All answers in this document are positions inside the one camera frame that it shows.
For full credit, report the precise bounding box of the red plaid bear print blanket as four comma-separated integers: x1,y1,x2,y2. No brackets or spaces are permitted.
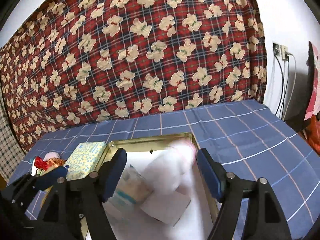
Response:
0,0,267,153

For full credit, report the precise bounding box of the snack packet with teal edge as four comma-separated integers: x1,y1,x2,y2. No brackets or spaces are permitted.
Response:
114,165,153,204

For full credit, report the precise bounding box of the beige checkered hanging cloth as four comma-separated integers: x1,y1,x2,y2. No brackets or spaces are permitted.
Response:
0,97,27,180

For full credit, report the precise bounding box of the yellow patterned tissue pack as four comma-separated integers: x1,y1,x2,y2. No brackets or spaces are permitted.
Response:
65,141,107,181

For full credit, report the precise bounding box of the blue checked bed sheet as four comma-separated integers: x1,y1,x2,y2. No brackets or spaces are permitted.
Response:
7,99,320,240

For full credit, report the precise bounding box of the pink printed cloth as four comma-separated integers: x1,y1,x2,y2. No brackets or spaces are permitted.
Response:
304,80,320,120

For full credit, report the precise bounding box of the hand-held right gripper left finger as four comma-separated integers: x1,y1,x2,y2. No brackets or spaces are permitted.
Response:
37,148,128,240

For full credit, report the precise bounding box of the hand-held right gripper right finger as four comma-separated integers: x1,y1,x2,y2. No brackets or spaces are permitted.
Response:
197,148,293,240

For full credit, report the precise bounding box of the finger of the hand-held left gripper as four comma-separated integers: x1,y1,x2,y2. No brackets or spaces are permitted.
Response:
31,166,68,191
1,174,38,200

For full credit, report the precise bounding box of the white foam block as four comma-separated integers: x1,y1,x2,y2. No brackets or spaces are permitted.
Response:
140,190,192,227

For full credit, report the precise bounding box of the orange plastic bag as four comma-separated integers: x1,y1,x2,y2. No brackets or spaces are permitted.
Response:
304,115,320,155

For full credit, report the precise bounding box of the gold rectangular tin box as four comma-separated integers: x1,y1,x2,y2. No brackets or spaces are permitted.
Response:
81,132,222,240

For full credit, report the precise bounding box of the white cable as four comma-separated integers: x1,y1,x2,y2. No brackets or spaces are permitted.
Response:
286,53,298,121

